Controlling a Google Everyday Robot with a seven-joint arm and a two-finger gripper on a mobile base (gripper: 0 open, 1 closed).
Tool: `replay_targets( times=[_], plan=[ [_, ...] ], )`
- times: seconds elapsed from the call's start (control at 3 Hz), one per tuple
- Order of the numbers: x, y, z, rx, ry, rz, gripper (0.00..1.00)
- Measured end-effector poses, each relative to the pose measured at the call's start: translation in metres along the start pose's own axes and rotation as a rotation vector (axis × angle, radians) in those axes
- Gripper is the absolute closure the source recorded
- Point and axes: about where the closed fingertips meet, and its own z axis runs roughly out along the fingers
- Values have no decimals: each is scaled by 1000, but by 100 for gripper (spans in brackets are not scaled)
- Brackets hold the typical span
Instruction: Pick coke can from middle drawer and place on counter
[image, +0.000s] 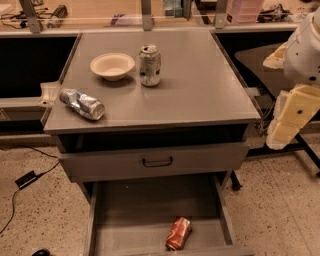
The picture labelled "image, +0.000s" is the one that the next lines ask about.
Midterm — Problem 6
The black folding stand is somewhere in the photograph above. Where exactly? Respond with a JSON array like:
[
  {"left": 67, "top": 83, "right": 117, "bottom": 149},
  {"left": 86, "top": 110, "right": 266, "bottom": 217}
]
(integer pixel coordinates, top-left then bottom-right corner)
[{"left": 229, "top": 42, "right": 320, "bottom": 192}]

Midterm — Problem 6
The red coke can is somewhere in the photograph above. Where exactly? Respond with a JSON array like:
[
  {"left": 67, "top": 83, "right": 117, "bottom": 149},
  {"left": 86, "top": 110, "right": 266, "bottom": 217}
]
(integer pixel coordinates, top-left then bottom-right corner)
[{"left": 165, "top": 217, "right": 192, "bottom": 251}]

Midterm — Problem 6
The white green upright can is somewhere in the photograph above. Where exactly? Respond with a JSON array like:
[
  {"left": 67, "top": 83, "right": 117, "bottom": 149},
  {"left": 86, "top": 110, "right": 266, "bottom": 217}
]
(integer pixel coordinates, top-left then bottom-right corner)
[{"left": 139, "top": 45, "right": 161, "bottom": 87}]

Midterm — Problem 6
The black floor cable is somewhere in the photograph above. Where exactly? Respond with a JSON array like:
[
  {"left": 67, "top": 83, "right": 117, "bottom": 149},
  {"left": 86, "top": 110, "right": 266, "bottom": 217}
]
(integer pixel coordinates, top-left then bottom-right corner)
[{"left": 0, "top": 145, "right": 61, "bottom": 235}]

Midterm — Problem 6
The grey drawer cabinet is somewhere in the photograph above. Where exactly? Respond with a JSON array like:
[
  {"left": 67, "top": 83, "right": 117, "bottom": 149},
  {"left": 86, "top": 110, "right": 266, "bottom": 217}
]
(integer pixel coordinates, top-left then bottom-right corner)
[{"left": 43, "top": 29, "right": 262, "bottom": 256}]

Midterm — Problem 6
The black object on floor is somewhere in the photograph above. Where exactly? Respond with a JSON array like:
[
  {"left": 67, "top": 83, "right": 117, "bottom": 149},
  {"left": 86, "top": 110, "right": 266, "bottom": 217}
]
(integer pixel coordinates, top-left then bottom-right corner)
[{"left": 31, "top": 248, "right": 50, "bottom": 256}]

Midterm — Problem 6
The pink plastic container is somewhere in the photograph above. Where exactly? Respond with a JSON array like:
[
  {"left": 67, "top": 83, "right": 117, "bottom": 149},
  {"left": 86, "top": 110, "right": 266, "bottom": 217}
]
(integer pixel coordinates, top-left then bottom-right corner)
[{"left": 226, "top": 0, "right": 264, "bottom": 24}]

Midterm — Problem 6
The crushed blue silver can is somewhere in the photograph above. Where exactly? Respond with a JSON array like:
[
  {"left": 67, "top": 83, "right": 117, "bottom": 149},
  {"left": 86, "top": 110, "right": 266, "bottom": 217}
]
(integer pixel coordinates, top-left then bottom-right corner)
[{"left": 59, "top": 88, "right": 105, "bottom": 121}]

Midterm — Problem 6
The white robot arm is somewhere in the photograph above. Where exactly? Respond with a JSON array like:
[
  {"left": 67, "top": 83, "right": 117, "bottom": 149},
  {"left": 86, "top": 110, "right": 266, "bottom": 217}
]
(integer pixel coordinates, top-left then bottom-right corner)
[{"left": 263, "top": 8, "right": 320, "bottom": 150}]

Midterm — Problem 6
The black power adapter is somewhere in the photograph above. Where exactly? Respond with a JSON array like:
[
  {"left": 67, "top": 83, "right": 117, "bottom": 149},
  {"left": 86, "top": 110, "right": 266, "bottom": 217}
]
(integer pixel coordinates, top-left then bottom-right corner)
[{"left": 15, "top": 171, "right": 37, "bottom": 190}]

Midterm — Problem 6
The closed top drawer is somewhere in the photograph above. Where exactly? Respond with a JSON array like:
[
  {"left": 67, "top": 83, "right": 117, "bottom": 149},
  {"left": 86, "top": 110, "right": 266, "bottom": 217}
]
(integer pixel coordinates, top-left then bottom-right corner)
[{"left": 60, "top": 142, "right": 249, "bottom": 182}]

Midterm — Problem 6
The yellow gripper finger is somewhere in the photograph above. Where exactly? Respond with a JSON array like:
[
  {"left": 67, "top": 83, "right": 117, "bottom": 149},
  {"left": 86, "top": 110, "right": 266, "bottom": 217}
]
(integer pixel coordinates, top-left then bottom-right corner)
[
  {"left": 263, "top": 43, "right": 287, "bottom": 69},
  {"left": 266, "top": 84, "right": 320, "bottom": 150}
]

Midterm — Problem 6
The white paper bowl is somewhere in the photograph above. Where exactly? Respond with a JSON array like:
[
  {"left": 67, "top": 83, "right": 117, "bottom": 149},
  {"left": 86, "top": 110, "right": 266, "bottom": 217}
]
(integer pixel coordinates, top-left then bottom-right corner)
[{"left": 90, "top": 53, "right": 135, "bottom": 81}]

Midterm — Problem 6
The open middle drawer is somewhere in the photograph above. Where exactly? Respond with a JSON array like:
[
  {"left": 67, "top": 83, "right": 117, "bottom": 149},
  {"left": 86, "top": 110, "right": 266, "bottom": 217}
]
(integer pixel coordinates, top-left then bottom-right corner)
[{"left": 83, "top": 174, "right": 254, "bottom": 256}]

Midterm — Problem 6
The dark coiled tool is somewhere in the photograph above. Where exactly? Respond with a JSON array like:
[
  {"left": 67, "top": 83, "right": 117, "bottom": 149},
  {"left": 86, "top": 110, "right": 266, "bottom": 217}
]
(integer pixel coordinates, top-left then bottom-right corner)
[{"left": 47, "top": 5, "right": 68, "bottom": 29}]

